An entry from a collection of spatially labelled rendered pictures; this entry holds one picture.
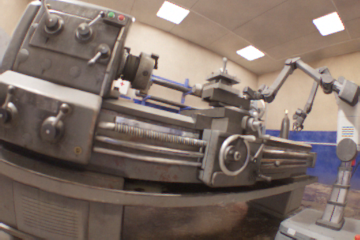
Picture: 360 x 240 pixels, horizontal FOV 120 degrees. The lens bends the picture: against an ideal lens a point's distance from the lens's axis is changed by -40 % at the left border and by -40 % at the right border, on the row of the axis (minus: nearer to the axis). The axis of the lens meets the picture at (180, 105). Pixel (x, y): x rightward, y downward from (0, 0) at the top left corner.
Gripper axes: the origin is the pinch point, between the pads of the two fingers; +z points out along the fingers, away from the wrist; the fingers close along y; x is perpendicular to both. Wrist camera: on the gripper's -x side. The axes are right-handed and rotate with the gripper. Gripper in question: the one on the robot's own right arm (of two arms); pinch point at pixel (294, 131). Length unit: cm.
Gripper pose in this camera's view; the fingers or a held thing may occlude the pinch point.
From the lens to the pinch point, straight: 179.6
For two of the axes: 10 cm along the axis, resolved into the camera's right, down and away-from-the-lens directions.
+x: 2.7, 4.3, -8.6
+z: -3.8, 8.7, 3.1
